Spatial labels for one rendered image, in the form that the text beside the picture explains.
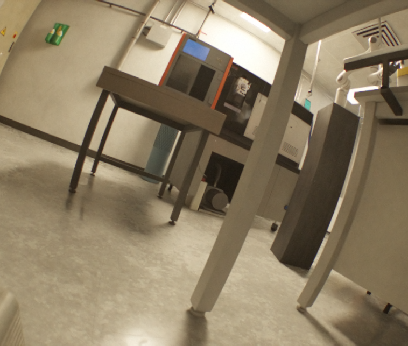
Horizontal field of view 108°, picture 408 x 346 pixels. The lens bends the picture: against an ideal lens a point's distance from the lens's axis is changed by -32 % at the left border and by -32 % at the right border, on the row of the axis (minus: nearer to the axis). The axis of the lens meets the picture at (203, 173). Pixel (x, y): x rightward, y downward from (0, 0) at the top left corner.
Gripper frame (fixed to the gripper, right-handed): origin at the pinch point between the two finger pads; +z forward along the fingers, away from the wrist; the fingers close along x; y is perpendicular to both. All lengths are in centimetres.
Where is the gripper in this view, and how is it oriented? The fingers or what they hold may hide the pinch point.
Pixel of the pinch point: (402, 62)
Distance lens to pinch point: 148.9
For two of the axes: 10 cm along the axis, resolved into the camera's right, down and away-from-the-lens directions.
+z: -1.3, -0.3, -9.9
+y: 3.5, -9.4, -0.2
